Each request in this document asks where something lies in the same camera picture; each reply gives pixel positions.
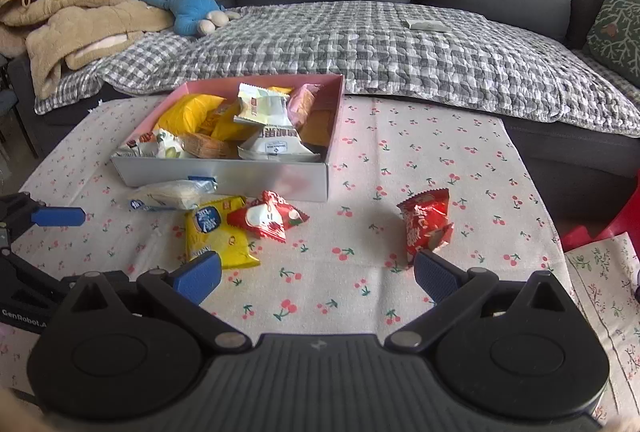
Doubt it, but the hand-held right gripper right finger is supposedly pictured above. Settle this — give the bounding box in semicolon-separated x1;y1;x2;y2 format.
384;250;586;353

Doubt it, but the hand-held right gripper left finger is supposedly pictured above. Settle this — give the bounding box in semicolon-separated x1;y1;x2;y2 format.
60;250;252;354

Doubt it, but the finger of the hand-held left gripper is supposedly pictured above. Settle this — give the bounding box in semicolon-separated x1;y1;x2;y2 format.
0;248;76;295
0;193;87;228

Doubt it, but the pink cardboard box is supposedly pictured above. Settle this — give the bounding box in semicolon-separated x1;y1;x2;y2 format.
110;73;346;203

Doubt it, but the grey white snack packet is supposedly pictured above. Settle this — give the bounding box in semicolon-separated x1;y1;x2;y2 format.
237;126;322;163

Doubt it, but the yellow waffle snack packet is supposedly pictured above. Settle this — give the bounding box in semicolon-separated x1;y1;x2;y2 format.
156;93;227;135

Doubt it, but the yellow blue label snack packet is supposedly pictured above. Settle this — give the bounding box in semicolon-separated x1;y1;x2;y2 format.
184;196;262;270

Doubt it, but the clear white blue snack packet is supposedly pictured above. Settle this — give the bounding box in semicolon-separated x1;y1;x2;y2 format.
129;176;219;213

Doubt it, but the red white triangular snack packet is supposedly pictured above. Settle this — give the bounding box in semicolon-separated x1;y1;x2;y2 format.
226;190;311;244

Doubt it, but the cherry print tablecloth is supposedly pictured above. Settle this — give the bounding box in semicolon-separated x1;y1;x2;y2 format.
0;94;568;418

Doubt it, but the white green red snack packet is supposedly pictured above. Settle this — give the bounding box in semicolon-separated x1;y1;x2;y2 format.
111;128;193;160

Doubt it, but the dark chair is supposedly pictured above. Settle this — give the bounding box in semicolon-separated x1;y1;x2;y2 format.
0;57;38;158

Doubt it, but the clear brown waffle packet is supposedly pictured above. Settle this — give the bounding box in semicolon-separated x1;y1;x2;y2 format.
180;132;241;160

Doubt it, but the orange yellow snack packet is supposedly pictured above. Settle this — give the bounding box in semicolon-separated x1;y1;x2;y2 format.
197;102;258;143

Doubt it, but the floral print cloth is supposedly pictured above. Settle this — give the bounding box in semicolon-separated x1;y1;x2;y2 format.
565;232;640;420

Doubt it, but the beige fleece coat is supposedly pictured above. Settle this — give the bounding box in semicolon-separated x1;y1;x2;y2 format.
0;0;173;100

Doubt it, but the pink snack packet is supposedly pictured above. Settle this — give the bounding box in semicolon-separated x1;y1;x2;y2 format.
286;83;323;129

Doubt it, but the grey checkered quilt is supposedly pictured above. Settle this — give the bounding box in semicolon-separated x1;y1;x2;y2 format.
34;1;640;138

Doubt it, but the blue plush toy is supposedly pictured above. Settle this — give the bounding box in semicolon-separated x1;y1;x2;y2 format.
127;0;242;37

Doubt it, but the white flat packet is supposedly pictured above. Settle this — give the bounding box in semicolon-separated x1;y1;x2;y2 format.
406;17;449;32

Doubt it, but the green embroidered cushion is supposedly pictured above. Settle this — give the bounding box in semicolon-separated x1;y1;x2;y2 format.
582;0;640;88

